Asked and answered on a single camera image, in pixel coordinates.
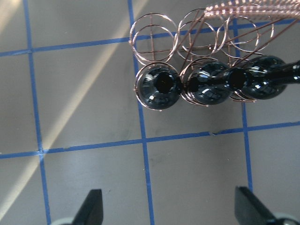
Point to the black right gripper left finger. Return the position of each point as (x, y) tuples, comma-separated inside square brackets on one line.
[(91, 211)]

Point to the copper wire bottle basket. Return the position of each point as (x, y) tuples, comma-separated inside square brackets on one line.
[(232, 32)]

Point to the dark wine bottle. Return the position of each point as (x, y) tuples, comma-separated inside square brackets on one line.
[(204, 82), (268, 77), (158, 86)]

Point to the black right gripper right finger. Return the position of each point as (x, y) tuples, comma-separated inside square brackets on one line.
[(249, 210)]

